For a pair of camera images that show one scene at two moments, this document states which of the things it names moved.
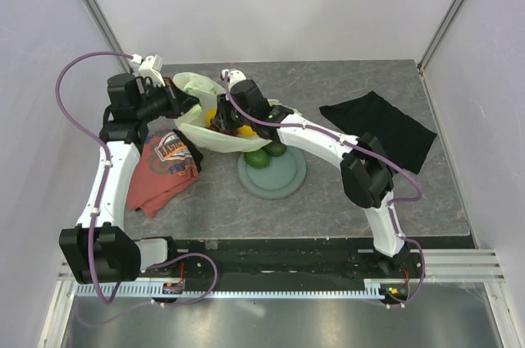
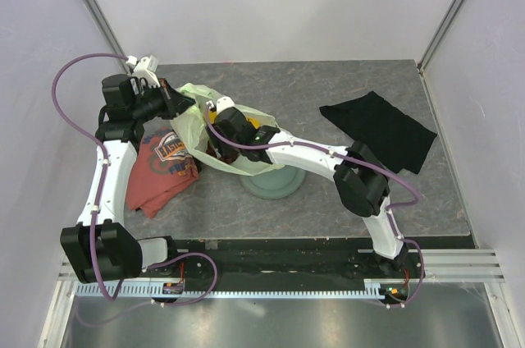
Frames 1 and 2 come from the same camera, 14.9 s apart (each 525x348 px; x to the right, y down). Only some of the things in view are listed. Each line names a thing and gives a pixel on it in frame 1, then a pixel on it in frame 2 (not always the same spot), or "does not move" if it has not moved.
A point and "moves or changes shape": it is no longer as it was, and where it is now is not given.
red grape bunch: (233, 131) moves or changes shape
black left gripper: (175, 107) does not move
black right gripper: (221, 118) to (221, 148)
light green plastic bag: (193, 128) moves or changes shape
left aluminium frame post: (96, 8) does not move
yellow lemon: (210, 115) does not move
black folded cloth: (403, 139) does not move
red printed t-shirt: (166, 163) does not move
